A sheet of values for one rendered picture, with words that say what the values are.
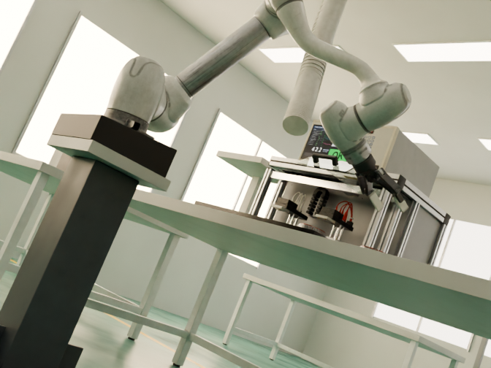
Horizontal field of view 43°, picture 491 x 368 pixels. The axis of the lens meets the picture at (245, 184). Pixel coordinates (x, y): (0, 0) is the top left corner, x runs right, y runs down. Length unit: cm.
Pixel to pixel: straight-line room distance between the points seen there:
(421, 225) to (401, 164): 25
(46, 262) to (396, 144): 138
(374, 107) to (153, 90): 74
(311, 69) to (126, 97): 214
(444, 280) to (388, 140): 91
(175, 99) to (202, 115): 568
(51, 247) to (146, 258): 575
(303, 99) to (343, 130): 190
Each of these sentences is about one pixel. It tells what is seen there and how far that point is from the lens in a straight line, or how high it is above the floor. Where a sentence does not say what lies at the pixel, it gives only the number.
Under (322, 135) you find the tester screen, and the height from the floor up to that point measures 125.
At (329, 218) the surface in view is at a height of 88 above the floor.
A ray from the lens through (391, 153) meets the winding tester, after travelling 253.
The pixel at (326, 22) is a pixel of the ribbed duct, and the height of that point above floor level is 236.
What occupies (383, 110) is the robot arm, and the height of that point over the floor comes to 117.
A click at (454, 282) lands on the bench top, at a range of 175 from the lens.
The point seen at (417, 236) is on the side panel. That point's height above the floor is 96.
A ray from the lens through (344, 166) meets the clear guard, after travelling 224.
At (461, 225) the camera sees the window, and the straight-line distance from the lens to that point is 955.
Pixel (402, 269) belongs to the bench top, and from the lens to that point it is 182.
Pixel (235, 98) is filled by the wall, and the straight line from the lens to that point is 833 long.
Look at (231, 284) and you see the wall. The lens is 878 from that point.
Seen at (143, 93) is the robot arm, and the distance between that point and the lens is 214.
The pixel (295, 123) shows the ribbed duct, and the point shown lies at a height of 158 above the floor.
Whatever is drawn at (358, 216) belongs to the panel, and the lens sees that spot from 261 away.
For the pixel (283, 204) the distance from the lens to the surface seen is 258.
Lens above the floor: 47
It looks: 10 degrees up
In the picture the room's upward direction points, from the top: 22 degrees clockwise
